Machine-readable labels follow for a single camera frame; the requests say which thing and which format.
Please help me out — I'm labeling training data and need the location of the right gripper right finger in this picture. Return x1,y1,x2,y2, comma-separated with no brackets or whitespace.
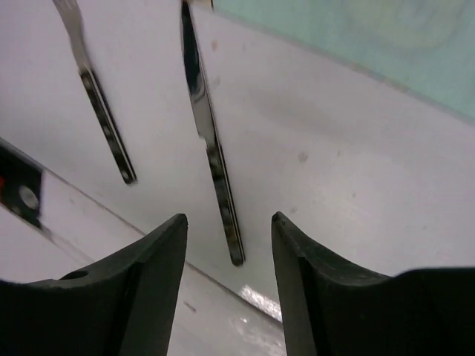
271,213,474,355

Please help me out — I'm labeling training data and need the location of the green cartoon print cloth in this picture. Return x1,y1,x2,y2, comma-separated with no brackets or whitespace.
213,1,474,121

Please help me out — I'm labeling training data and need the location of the silver knife dark handle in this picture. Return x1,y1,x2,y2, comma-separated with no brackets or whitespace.
180,1,246,266

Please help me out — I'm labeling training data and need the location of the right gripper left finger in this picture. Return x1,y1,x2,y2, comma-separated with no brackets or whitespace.
1,214,188,355

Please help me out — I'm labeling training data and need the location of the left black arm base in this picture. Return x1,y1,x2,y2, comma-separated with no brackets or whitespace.
1,139,43,231

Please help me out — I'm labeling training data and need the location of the silver fork dark handle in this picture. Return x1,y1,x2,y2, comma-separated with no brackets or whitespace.
54,1,137,185

